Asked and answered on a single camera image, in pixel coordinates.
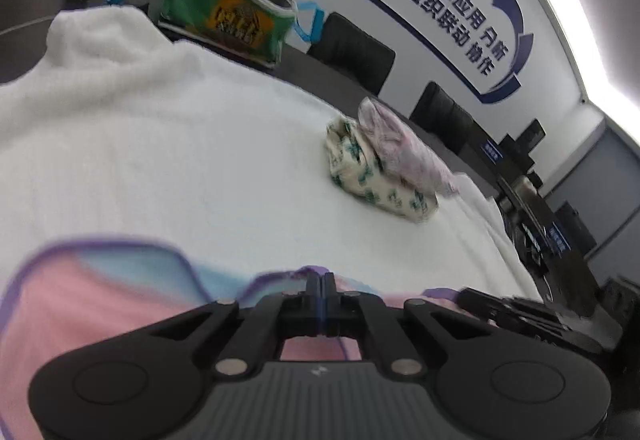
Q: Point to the pink floral folded garment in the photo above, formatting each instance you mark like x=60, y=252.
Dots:
x=405, y=149

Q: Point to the black desk device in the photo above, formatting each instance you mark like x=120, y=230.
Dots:
x=522, y=144

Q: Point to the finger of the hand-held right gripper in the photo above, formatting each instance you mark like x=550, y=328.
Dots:
x=487, y=307

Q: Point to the blue desk name sign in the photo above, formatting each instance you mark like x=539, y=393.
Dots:
x=488, y=152
x=559, y=237

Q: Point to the cream green-flower folded garment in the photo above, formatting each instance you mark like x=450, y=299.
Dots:
x=370, y=182

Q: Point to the black office chair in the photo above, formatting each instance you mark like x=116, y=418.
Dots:
x=355, y=49
x=442, y=117

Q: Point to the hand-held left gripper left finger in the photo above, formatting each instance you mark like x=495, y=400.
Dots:
x=314, y=305

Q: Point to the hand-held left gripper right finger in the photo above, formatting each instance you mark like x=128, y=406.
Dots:
x=331, y=305

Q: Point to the pink and blue garment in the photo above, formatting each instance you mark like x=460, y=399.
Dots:
x=75, y=305

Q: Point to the white fluffy towel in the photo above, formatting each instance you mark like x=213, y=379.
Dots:
x=175, y=144

